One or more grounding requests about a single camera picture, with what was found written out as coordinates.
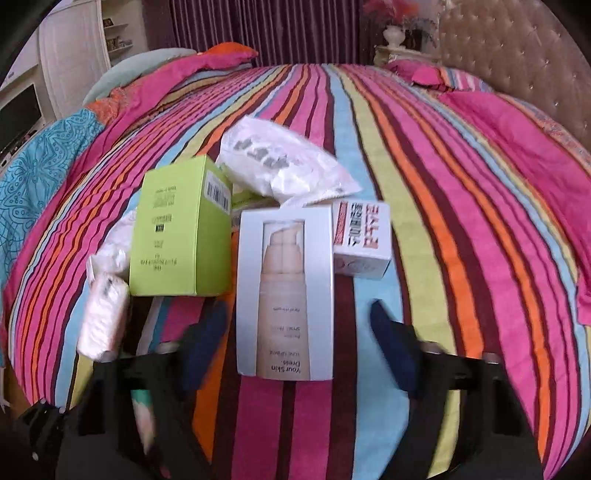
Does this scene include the pink flowers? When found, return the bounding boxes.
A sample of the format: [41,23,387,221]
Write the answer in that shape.
[362,0,419,26]

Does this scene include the black television screen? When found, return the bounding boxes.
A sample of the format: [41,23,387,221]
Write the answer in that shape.
[0,83,42,153]

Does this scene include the cream nightstand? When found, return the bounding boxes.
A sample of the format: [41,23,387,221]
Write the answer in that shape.
[373,44,439,70]

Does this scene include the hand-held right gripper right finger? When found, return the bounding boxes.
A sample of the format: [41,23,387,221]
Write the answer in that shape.
[369,299,543,480]

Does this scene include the lime green carton box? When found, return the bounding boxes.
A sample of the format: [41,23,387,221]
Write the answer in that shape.
[129,155,233,296]

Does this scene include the pale teal pillow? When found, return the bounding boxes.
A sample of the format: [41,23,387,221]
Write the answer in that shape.
[83,48,197,104]

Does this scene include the white foundation bottle box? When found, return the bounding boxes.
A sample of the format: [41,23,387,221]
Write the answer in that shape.
[236,206,335,381]

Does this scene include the white shelf cabinet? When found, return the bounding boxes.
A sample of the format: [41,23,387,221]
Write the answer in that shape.
[0,0,153,121]

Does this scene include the pink white tissue pack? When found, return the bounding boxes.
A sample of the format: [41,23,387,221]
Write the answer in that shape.
[78,272,130,366]

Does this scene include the pink folded quilt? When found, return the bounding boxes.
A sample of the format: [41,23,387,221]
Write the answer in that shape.
[438,90,591,319]

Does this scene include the small white red box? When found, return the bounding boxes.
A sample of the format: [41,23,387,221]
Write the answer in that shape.
[332,199,393,281]

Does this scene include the blue patterned quilt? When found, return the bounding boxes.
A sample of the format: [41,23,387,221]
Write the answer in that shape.
[0,99,112,250]

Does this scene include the beige tufted headboard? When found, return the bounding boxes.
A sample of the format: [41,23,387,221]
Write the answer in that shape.
[436,0,591,153]

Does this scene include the purple curtain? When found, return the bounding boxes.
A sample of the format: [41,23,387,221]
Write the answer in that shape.
[168,0,389,68]

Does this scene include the striped colourful bedspread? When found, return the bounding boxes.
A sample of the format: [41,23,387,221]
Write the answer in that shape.
[0,62,591,480]

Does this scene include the pink and orange pillow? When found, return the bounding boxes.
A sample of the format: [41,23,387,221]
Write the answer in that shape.
[106,44,259,130]

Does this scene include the crumpled white plastic bag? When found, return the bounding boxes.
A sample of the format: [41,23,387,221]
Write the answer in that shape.
[88,210,139,282]

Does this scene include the pink striped pillow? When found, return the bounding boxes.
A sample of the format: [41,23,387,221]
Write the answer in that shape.
[385,59,462,88]

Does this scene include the white printed plastic packet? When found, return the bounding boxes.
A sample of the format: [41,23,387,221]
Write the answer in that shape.
[217,115,362,207]

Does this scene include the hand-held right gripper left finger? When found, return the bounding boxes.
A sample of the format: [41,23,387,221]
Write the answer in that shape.
[60,304,230,480]

